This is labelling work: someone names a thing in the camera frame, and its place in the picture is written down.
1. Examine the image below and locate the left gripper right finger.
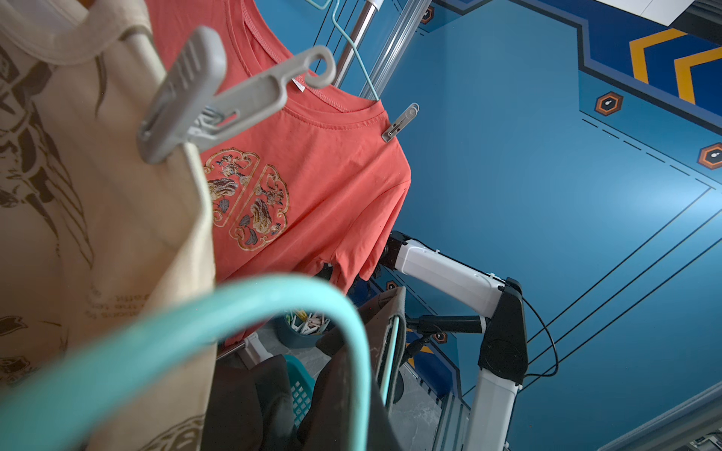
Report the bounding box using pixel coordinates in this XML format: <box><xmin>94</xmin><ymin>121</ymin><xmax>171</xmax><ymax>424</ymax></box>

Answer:
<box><xmin>367</xmin><ymin>364</ymin><xmax>402</xmax><ymax>451</ymax></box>

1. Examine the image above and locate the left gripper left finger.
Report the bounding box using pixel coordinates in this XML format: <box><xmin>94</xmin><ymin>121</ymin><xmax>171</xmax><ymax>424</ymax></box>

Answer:
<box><xmin>297</xmin><ymin>337</ymin><xmax>351</xmax><ymax>451</ymax></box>

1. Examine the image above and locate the grey garment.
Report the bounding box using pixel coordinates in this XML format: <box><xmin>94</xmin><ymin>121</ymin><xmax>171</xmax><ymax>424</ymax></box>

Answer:
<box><xmin>200</xmin><ymin>287</ymin><xmax>406</xmax><ymax>450</ymax></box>

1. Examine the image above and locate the red t-shirt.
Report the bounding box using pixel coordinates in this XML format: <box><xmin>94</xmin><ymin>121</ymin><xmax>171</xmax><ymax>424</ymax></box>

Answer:
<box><xmin>144</xmin><ymin>0</ymin><xmax>413</xmax><ymax>346</ymax></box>

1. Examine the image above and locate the beige patterned cloth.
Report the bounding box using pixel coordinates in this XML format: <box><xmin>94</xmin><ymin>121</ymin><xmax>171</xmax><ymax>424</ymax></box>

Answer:
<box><xmin>0</xmin><ymin>0</ymin><xmax>219</xmax><ymax>451</ymax></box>

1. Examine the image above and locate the white wire hanger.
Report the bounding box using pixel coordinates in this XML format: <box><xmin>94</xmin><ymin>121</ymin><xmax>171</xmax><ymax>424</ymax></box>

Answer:
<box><xmin>1</xmin><ymin>274</ymin><xmax>372</xmax><ymax>450</ymax></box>

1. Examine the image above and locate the grey clothespin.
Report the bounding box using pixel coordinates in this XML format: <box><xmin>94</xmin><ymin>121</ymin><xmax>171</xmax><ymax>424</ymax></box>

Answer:
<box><xmin>382</xmin><ymin>103</ymin><xmax>420</xmax><ymax>143</ymax></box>

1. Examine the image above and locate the cream white clothespin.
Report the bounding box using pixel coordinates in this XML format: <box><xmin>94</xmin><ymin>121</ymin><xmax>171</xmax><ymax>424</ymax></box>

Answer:
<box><xmin>137</xmin><ymin>26</ymin><xmax>337</xmax><ymax>165</ymax></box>

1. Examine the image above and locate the light green wire hanger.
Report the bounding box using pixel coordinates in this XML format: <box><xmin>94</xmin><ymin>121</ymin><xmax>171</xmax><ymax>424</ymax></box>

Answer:
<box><xmin>303</xmin><ymin>0</ymin><xmax>382</xmax><ymax>103</ymax></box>

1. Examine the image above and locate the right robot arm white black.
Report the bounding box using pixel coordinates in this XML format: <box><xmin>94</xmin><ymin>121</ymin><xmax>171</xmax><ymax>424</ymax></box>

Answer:
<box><xmin>379</xmin><ymin>231</ymin><xmax>531</xmax><ymax>450</ymax></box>

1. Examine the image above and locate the teal plastic laundry basket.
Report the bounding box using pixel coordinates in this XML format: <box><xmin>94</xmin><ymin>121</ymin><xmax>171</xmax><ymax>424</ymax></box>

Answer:
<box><xmin>284</xmin><ymin>355</ymin><xmax>315</xmax><ymax>428</ymax></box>

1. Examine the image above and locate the dark teal clothespin bin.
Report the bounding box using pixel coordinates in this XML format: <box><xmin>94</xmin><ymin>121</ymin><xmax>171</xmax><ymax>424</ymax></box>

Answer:
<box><xmin>272</xmin><ymin>310</ymin><xmax>330</xmax><ymax>349</ymax></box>

